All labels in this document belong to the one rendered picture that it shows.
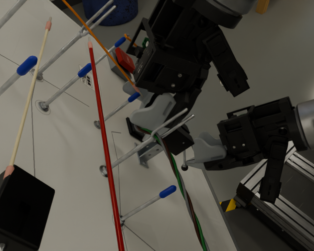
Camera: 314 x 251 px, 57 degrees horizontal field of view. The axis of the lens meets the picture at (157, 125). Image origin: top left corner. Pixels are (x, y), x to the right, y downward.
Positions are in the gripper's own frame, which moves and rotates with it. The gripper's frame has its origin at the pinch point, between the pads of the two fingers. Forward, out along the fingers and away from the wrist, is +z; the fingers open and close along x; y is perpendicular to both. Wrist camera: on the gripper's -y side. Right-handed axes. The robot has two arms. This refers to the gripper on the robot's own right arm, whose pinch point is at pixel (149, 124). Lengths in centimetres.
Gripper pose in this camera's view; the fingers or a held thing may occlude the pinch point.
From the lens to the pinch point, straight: 44.2
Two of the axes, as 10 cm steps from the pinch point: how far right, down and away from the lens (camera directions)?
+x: 2.3, 7.3, -6.4
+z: -4.7, 6.6, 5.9
